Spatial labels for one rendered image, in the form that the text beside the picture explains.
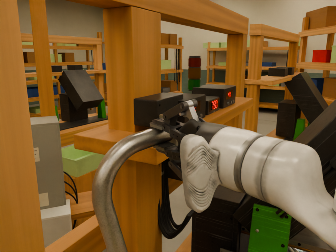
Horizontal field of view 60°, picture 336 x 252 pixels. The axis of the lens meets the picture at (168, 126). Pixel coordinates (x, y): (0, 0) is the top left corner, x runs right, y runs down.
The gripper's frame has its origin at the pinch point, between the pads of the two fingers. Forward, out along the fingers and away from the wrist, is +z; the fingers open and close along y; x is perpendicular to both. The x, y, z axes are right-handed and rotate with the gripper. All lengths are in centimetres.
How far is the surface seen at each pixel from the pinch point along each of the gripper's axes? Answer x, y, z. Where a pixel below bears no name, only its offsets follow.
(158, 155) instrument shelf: -6.5, -8.6, 12.0
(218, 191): -44, -41, 33
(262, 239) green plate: -40, -48, 11
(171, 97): -19.4, 0.8, 22.6
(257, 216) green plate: -41, -41, 13
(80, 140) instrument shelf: 3.3, -6.4, 32.0
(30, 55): -149, 24, 776
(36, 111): -132, -120, 778
